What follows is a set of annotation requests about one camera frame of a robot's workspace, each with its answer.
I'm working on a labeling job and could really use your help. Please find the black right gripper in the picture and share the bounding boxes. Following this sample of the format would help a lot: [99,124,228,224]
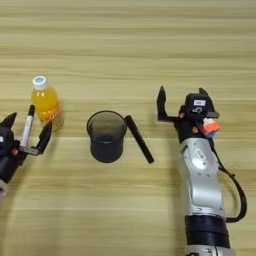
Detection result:
[156,85,214,145]

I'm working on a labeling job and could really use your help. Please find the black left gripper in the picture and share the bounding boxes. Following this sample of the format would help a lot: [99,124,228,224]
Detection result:
[0,112,54,184]

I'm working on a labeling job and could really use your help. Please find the white marker pen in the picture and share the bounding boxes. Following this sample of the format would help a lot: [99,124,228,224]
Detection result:
[20,104,36,148]

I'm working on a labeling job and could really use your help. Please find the orange juice bottle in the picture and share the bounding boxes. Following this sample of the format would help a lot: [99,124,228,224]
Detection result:
[31,75,65,133]

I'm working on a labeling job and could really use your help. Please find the black mesh cup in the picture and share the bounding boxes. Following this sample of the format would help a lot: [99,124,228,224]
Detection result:
[86,110,129,164]

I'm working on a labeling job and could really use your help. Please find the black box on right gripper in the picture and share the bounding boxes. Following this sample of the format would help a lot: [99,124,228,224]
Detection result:
[184,93,215,122]

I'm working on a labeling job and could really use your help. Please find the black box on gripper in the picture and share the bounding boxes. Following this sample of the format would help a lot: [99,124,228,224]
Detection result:
[0,125,15,158]
[184,93,215,122]

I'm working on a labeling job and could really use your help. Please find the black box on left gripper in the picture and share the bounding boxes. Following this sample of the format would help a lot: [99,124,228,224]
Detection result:
[0,125,15,158]

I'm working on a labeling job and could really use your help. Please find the colourful puzzle cube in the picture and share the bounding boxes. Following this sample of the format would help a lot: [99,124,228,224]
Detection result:
[200,117,222,140]

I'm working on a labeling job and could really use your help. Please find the black pen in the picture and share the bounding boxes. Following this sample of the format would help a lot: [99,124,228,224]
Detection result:
[124,114,156,165]

